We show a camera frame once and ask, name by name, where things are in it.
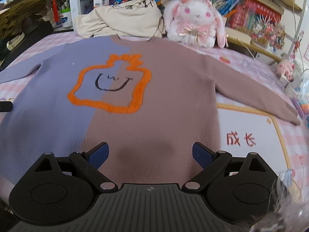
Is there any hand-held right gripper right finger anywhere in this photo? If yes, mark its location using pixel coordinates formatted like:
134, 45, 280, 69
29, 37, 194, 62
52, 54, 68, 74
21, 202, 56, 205
182, 142, 274, 189

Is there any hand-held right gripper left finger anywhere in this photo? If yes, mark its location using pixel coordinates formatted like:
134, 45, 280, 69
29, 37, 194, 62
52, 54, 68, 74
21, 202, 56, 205
34, 142, 119, 191

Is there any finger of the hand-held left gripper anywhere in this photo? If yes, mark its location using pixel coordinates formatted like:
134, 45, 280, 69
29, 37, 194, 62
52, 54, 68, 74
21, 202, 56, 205
0, 101, 13, 113

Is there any purple and brown sweater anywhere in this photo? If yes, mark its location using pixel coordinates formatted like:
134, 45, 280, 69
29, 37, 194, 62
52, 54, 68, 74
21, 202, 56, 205
0, 34, 301, 189

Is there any white wristwatch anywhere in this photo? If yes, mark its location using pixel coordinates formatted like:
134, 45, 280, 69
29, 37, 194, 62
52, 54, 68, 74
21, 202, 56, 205
7, 32, 26, 51

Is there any black side table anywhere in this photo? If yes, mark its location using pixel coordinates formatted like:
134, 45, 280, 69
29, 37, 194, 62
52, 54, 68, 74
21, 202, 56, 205
0, 20, 54, 66

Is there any dark hat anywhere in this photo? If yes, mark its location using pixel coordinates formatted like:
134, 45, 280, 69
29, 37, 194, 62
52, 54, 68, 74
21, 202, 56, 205
23, 22, 40, 33

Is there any olive green garment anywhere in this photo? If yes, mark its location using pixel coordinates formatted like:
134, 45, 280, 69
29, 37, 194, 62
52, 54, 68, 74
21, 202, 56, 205
0, 0, 49, 39

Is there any white jar with green lid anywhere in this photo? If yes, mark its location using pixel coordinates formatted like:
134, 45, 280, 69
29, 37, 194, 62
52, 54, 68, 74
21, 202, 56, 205
60, 8, 73, 29

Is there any red hanging tassel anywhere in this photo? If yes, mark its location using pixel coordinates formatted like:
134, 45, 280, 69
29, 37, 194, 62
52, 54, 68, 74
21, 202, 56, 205
51, 0, 60, 23

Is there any small pink plush toy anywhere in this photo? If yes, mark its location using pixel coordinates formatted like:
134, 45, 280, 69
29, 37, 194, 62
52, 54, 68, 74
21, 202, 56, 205
275, 59, 296, 81

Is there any white pink plush bunny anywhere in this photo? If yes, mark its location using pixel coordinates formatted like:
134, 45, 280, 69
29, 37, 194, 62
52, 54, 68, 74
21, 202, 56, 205
163, 0, 228, 49

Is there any cream sweatshirt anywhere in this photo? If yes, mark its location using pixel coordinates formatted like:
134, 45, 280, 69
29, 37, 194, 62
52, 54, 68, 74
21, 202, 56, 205
76, 0, 166, 39

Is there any colourful flower bouquet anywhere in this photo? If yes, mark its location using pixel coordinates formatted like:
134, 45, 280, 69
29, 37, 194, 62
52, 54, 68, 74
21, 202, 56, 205
251, 17, 292, 51

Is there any red boxed book set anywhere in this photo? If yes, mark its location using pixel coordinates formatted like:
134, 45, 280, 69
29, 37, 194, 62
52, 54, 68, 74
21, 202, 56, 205
227, 0, 283, 37

